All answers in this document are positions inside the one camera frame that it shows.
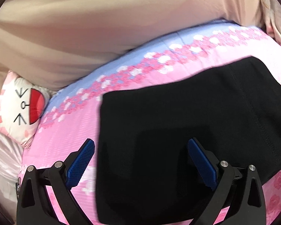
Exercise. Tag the black pants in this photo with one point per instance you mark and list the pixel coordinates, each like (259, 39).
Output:
(166, 112)

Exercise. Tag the cartoon cat face pillow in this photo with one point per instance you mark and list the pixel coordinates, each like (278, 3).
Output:
(11, 107)

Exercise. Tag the pale pink satin cloth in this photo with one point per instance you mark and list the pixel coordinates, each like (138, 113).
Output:
(2, 164)

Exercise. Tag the beige cloth cover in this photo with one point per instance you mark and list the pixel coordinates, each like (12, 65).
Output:
(96, 28)

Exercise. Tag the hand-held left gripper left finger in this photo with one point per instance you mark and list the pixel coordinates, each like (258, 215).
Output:
(80, 161)

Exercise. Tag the pink rose print bed sheet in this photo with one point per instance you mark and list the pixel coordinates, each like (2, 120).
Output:
(72, 126)

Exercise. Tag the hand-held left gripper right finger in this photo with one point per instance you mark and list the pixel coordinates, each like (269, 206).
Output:
(201, 161)

